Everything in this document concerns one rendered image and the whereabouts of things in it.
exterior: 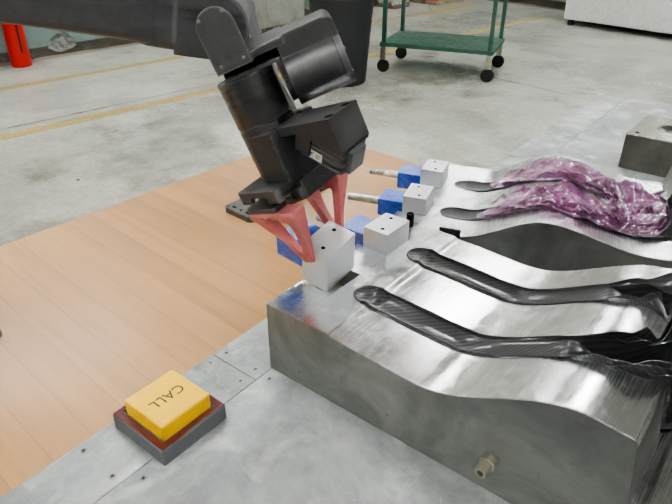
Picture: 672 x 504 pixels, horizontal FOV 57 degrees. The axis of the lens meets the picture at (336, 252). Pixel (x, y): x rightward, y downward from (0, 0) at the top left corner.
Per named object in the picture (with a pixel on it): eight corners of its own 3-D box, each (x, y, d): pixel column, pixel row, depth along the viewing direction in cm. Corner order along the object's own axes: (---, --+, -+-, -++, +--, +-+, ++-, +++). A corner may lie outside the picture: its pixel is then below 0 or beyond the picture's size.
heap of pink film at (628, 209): (473, 224, 88) (479, 174, 84) (492, 178, 103) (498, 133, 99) (672, 258, 80) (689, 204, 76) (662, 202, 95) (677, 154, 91)
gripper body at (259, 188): (345, 158, 65) (318, 93, 62) (283, 208, 59) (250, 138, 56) (304, 163, 70) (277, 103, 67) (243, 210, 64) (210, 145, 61)
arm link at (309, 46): (349, 68, 65) (304, -49, 59) (361, 90, 58) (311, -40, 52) (249, 111, 66) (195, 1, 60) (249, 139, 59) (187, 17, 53)
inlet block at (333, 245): (240, 243, 73) (235, 208, 70) (268, 221, 76) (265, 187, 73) (327, 293, 68) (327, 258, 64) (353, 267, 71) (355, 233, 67)
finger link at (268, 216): (359, 237, 67) (326, 160, 63) (319, 275, 63) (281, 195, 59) (316, 237, 72) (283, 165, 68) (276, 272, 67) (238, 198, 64)
